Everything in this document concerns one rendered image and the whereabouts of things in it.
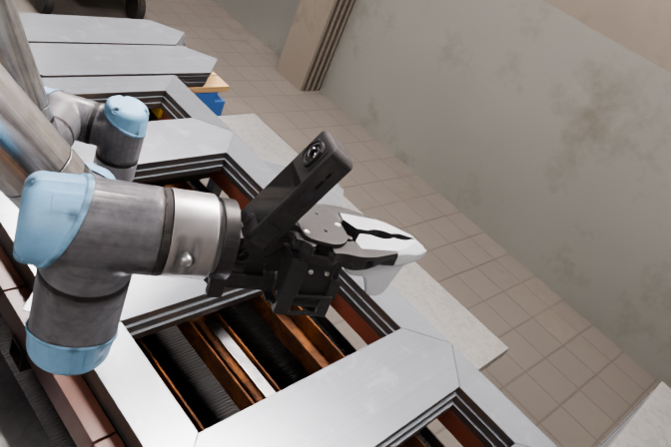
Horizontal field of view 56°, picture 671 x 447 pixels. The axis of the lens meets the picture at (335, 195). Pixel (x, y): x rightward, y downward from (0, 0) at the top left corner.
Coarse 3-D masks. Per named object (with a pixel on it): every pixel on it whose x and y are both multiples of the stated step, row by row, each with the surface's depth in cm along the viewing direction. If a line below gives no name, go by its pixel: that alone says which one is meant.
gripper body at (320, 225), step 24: (240, 216) 53; (312, 216) 58; (240, 240) 54; (288, 240) 56; (312, 240) 54; (336, 240) 55; (240, 264) 56; (264, 264) 56; (288, 264) 55; (312, 264) 56; (336, 264) 57; (216, 288) 55; (264, 288) 58; (288, 288) 56; (312, 288) 57; (336, 288) 58; (288, 312) 57; (312, 312) 58
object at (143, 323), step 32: (96, 96) 178; (160, 96) 193; (192, 160) 170; (224, 160) 178; (256, 192) 171; (0, 224) 125; (32, 288) 119; (224, 288) 134; (352, 288) 152; (128, 320) 118; (160, 320) 124; (384, 320) 147; (96, 384) 106; (480, 416) 133
